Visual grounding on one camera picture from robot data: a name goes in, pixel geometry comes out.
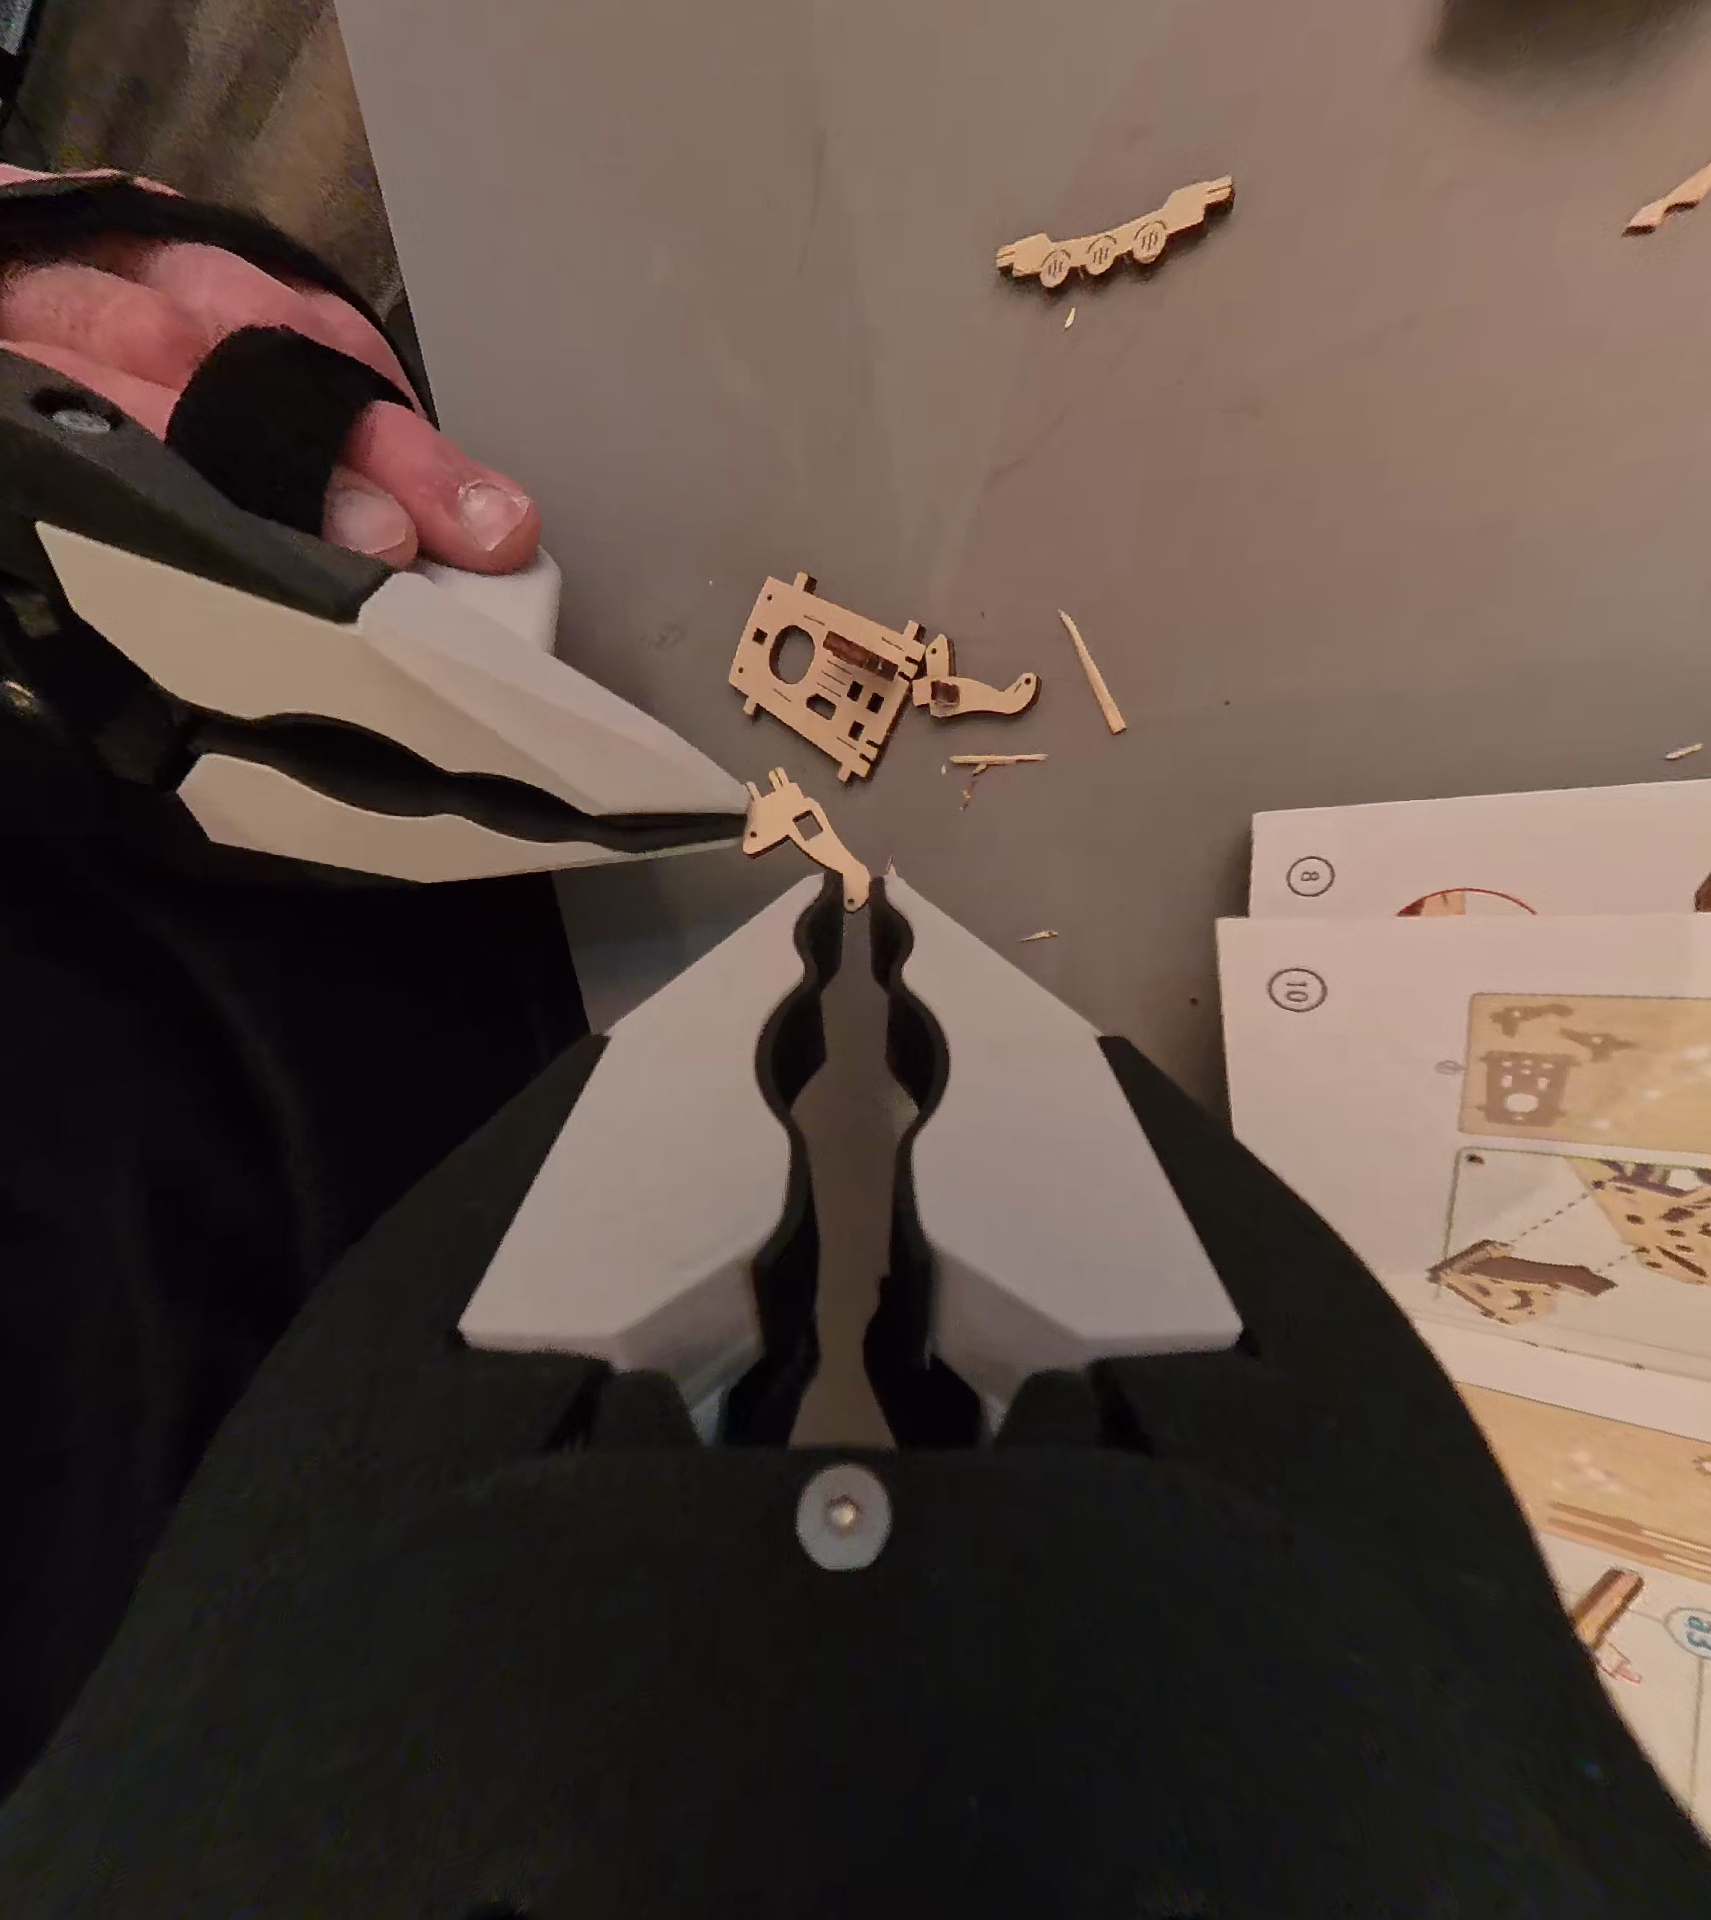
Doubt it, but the instruction booklet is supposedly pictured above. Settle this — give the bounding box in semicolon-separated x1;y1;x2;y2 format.
1214;770;1711;1920

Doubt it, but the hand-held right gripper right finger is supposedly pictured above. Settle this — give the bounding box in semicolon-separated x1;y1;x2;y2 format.
868;874;1244;1448

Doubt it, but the person's black clothing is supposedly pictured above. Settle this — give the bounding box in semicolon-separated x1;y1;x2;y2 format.
0;719;603;1920

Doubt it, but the wooden plate with holes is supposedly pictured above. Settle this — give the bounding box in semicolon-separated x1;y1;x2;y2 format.
726;570;934;786

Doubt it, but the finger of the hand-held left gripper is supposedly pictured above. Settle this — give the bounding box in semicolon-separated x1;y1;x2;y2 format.
179;749;744;888
35;518;750;823

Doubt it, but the curved wooden part with circles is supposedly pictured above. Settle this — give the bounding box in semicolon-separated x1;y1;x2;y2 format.
994;174;1236;292

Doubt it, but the person's left hand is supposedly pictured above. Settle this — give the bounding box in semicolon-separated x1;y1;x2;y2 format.
0;235;547;576

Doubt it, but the long wooden splinter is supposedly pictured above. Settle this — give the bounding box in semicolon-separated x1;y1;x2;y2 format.
1056;605;1132;737

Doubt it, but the person's camouflage garment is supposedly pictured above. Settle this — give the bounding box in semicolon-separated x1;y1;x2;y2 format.
9;0;435;408

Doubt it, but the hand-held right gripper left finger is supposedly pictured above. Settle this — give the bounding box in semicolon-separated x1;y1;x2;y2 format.
461;874;848;1448

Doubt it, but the hooked wooden model part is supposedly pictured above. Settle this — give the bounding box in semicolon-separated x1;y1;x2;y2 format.
742;766;874;912

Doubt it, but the small curved wooden part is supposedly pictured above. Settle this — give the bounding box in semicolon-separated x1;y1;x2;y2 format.
912;635;1042;723

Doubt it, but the forked wooden chip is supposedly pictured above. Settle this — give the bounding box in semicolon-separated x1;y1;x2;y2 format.
1622;135;1711;239

